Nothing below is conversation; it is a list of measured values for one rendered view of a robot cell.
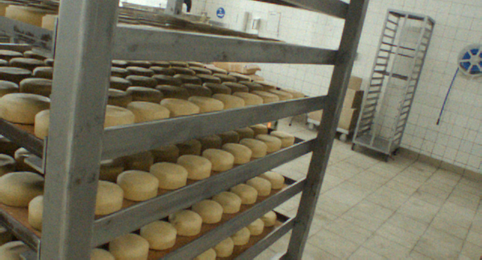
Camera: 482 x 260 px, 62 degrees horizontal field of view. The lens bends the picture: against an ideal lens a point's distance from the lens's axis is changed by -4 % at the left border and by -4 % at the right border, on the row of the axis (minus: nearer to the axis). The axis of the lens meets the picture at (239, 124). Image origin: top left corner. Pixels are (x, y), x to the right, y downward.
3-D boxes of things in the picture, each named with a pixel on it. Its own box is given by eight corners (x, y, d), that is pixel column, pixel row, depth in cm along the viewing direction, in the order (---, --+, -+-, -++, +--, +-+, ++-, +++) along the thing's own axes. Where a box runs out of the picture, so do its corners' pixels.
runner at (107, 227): (305, 145, 89) (309, 131, 89) (317, 148, 88) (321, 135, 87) (19, 256, 35) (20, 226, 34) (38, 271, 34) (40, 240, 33)
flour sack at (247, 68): (208, 65, 644) (209, 55, 640) (222, 65, 681) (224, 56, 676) (248, 77, 613) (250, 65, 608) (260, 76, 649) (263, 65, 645)
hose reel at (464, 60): (469, 133, 515) (498, 47, 488) (468, 135, 501) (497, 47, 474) (437, 123, 537) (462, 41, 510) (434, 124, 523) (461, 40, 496)
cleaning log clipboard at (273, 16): (278, 37, 664) (283, 11, 654) (277, 37, 662) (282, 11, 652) (263, 34, 678) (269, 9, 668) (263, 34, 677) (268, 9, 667)
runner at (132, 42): (325, 62, 85) (329, 47, 84) (338, 65, 83) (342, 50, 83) (31, 51, 31) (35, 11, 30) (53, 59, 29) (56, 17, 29)
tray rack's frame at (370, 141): (363, 140, 585) (398, 13, 541) (398, 152, 559) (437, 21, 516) (349, 148, 531) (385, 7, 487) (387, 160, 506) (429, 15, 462)
